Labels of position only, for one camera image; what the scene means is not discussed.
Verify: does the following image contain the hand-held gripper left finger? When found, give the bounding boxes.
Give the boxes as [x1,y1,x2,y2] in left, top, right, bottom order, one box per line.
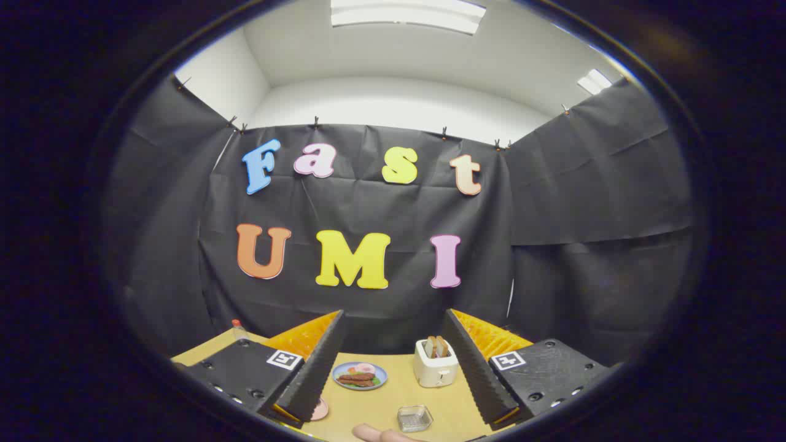
[175,310,346,429]

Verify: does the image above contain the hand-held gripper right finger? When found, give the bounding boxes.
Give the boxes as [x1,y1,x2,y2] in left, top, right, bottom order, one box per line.
[442,309,615,430]

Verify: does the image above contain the blue food plate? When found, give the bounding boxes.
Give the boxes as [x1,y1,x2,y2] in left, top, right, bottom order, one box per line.
[332,362,388,391]

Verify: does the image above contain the white toaster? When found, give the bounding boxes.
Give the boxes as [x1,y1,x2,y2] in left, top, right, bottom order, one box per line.
[413,336,460,389]

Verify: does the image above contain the row of small cloth clips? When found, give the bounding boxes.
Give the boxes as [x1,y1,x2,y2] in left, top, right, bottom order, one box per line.
[177,77,572,152]

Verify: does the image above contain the small ceiling light panel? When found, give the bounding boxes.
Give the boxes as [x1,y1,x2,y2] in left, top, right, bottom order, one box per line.
[577,68,613,96]

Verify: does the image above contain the large ceiling light panel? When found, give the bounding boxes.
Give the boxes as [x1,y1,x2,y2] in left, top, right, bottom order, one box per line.
[330,0,487,36]

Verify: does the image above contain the metal wire basket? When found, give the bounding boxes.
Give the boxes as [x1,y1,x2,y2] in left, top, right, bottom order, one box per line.
[397,405,434,433]

